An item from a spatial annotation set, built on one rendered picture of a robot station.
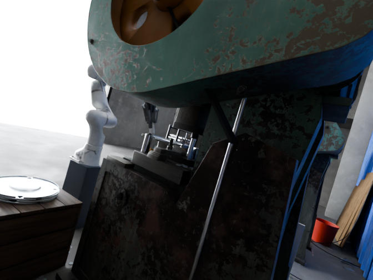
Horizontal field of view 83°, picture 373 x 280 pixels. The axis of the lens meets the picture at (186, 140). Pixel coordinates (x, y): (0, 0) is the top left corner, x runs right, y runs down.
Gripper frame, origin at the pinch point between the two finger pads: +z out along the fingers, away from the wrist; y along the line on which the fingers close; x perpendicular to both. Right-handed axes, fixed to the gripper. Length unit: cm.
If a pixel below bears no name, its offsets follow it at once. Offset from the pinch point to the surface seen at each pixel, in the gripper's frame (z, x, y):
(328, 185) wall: 70, 89, -660
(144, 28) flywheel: -27, 31, 37
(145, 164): 22.6, 12.6, 20.5
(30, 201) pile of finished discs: 34, -33, 46
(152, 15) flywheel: -30, 35, 37
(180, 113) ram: -2.2, 23.8, 5.2
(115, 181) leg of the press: 29.0, -3.5, 23.7
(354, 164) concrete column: 21, 141, -495
